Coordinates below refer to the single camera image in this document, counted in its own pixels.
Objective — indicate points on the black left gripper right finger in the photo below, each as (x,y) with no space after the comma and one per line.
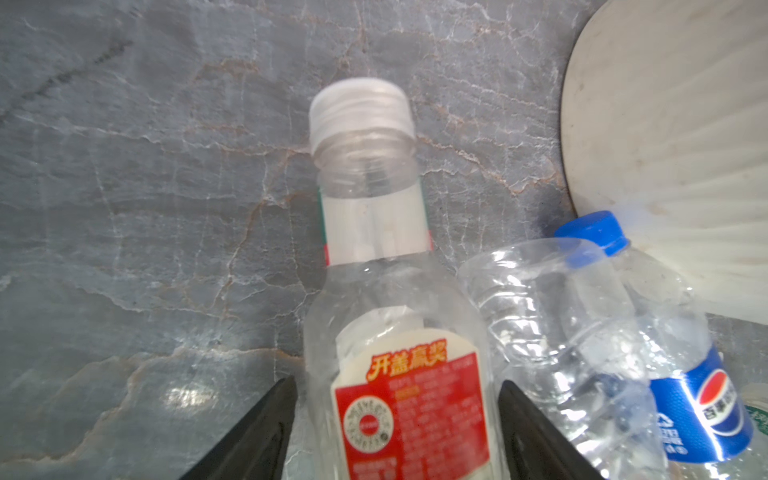
(535,449)

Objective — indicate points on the red white label bottle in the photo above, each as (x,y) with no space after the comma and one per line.
(398,372)

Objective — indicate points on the clear ribbed water bottle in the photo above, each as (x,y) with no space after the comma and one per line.
(562,328)

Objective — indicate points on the clear bottle green cap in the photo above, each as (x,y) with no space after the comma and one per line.
(755,398)

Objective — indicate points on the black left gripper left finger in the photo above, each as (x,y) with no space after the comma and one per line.
(256,447)

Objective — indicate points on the cream plastic waste bin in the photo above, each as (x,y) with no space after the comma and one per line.
(664,123)

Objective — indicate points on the Pepsi label bottle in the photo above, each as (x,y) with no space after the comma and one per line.
(706,431)

